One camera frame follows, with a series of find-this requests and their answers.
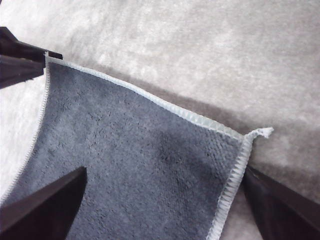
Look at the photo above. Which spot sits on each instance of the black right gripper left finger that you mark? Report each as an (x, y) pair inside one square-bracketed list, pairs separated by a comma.
[(45, 212)]

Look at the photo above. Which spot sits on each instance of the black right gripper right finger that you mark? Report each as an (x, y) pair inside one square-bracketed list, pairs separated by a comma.
[(287, 212)]

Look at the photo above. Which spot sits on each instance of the grey table cloth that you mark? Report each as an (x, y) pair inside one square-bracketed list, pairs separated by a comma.
[(200, 50)]

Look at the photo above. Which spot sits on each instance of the purple towel with grey hem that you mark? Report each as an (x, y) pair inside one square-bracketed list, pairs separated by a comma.
[(137, 155)]

